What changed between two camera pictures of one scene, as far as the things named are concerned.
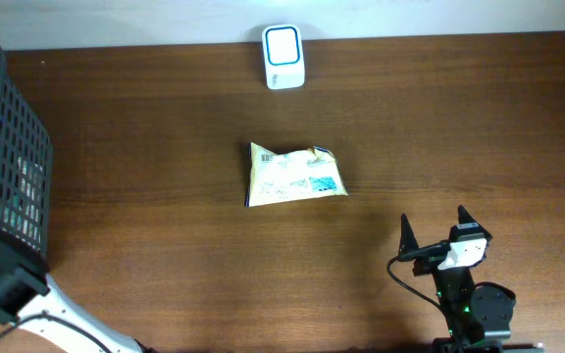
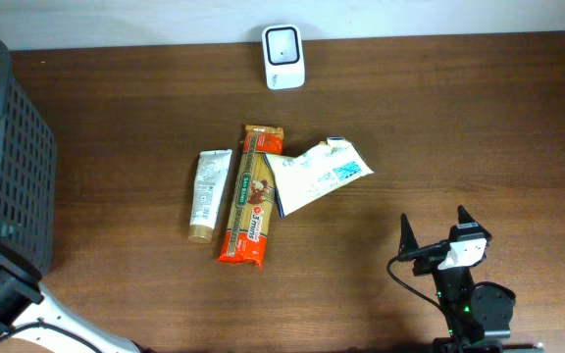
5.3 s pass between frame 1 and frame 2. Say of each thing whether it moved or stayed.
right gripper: stayed
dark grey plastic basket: stayed
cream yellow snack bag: moved
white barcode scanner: stayed
